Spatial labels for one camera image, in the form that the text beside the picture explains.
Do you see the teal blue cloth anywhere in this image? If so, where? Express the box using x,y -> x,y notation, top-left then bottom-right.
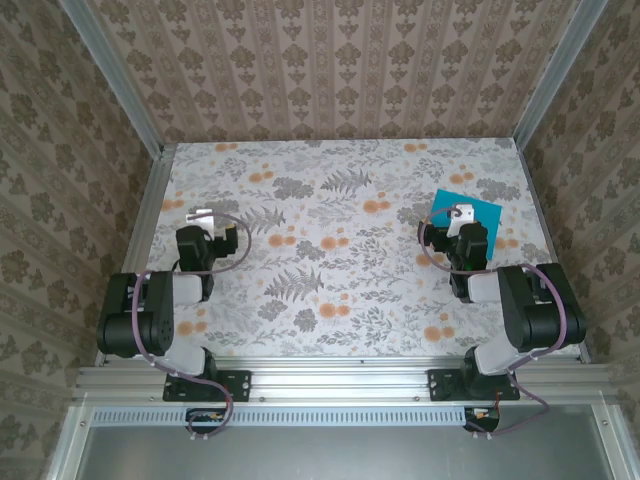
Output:
430,188 -> 504,261

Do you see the floral printed table cover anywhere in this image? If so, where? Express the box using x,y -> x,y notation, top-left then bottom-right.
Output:
122,139 -> 584,359

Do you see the grey metal panel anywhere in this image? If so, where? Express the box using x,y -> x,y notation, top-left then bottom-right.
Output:
44,404 -> 636,480

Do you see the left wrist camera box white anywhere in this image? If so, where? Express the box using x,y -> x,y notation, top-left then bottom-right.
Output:
184,208 -> 217,235

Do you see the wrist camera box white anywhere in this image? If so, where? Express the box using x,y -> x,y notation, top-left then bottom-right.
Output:
184,208 -> 217,235
445,201 -> 476,237

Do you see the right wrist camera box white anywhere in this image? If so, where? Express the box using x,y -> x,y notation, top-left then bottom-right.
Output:
445,201 -> 476,237

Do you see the aluminium side rail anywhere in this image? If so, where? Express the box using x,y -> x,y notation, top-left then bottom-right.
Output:
93,143 -> 176,367

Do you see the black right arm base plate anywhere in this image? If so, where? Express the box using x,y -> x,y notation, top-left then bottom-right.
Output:
427,368 -> 521,404

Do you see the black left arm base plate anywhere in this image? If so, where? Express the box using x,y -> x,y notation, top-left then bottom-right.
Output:
162,368 -> 252,403

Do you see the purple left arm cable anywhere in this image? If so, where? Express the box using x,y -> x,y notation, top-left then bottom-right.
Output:
130,210 -> 252,444

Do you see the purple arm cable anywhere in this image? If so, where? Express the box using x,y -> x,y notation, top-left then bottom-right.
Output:
418,205 -> 571,441
130,210 -> 252,444

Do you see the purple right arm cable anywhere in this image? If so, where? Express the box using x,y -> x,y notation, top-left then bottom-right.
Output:
418,205 -> 571,441

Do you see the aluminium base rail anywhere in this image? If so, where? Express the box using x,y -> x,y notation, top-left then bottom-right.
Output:
72,363 -> 619,404

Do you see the aluminium frame post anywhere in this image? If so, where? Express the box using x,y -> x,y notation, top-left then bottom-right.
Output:
510,0 -> 610,147
59,0 -> 166,156

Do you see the slotted grey cable duct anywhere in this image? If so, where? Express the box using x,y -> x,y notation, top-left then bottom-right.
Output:
91,405 -> 501,429

